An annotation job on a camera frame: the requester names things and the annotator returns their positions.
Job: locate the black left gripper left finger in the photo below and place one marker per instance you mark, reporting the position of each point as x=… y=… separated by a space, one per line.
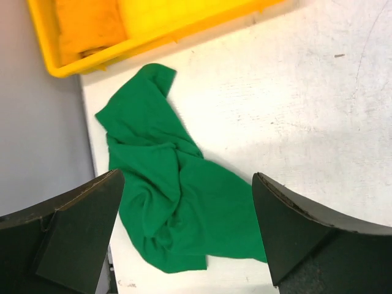
x=59 y=245

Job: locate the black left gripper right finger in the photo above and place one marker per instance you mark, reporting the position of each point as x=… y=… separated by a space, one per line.
x=311 y=248

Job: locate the green t-shirt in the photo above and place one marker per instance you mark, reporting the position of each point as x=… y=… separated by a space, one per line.
x=177 y=207

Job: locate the yellow plastic bin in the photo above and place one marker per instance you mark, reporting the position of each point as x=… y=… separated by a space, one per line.
x=77 y=37

